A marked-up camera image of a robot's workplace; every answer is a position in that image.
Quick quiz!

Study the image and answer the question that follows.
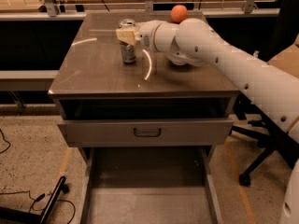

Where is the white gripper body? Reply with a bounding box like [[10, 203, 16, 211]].
[[138, 20, 167, 52]]

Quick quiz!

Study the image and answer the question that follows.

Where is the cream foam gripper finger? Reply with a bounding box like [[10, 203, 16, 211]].
[[116, 28, 139, 46]]

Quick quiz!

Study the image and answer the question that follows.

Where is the silver redbull can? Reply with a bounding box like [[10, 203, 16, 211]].
[[119, 19, 135, 64]]

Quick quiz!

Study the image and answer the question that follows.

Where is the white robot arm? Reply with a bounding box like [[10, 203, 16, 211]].
[[116, 18, 299, 162]]

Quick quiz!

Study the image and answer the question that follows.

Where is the white ceramic bowl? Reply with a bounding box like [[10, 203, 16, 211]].
[[166, 54, 190, 66]]

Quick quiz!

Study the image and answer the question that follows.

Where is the grey metal counter cabinet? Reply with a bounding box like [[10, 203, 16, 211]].
[[49, 13, 238, 224]]

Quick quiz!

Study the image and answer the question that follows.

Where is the orange fruit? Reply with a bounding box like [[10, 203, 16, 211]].
[[171, 5, 188, 23]]

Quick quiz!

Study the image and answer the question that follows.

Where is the grey upper drawer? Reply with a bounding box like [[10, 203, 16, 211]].
[[58, 119, 233, 147]]

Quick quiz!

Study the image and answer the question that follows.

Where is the cardboard box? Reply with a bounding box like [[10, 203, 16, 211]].
[[268, 36, 299, 77]]

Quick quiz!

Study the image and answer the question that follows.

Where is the open grey lower drawer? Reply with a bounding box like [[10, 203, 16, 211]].
[[78, 147, 224, 224]]

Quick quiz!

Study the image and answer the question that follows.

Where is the black office chair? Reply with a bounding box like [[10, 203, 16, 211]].
[[231, 94, 299, 187]]

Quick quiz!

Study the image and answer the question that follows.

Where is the black stand base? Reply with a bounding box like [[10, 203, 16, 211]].
[[0, 175, 70, 224]]

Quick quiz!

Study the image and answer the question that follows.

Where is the black floor cable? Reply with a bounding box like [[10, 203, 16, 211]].
[[0, 128, 77, 224]]

